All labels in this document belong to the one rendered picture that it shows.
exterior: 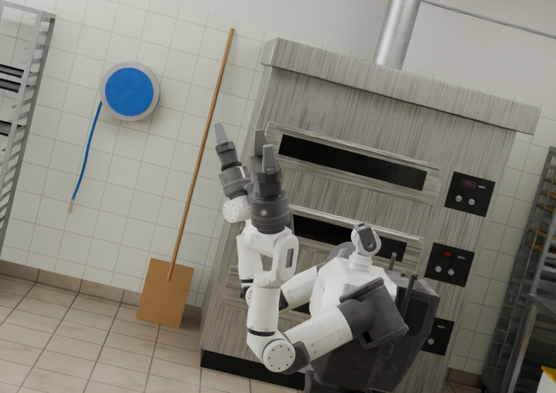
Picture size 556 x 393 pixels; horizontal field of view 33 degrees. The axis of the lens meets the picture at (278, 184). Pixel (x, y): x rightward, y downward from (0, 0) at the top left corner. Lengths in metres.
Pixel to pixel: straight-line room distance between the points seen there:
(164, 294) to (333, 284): 4.01
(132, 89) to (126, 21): 0.48
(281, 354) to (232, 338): 3.48
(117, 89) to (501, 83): 2.64
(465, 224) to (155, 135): 2.20
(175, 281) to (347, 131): 1.67
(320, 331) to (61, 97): 4.51
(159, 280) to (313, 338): 4.16
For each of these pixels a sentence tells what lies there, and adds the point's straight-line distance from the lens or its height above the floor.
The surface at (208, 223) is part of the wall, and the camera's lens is 6.53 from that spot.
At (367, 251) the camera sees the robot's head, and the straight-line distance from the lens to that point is 2.45.
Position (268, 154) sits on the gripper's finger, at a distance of 2.02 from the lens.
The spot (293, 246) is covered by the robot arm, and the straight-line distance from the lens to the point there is 2.14.
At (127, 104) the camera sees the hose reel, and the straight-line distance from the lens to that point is 6.33.
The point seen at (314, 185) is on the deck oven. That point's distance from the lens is 5.50.
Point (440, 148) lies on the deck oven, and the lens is 5.60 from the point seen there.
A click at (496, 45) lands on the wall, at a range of 6.71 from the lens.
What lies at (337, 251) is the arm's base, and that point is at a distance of 2.72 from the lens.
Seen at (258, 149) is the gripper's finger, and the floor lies 1.64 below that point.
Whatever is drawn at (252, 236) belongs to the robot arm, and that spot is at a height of 1.44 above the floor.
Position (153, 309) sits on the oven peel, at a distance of 6.38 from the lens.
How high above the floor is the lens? 1.81
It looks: 6 degrees down
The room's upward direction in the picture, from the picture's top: 15 degrees clockwise
